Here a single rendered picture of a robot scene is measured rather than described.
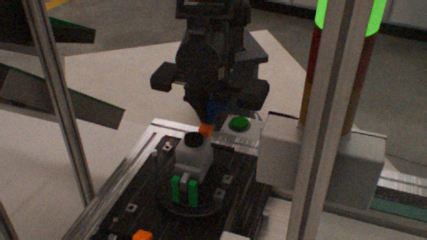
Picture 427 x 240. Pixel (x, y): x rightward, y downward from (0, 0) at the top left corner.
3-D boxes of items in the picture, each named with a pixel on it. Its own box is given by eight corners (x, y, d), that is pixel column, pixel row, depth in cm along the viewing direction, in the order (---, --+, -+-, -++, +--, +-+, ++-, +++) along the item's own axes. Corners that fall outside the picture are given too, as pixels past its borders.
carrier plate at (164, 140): (163, 142, 85) (163, 134, 83) (277, 170, 78) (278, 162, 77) (100, 233, 67) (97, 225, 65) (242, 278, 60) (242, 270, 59)
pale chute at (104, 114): (69, 111, 87) (77, 91, 87) (118, 130, 82) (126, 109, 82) (-60, 72, 61) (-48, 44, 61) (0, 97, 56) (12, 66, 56)
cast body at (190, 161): (189, 153, 71) (188, 122, 66) (213, 159, 70) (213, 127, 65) (169, 187, 64) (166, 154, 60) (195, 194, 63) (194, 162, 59)
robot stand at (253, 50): (243, 95, 114) (247, 28, 102) (263, 126, 103) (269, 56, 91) (193, 104, 111) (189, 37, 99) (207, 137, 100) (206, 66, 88)
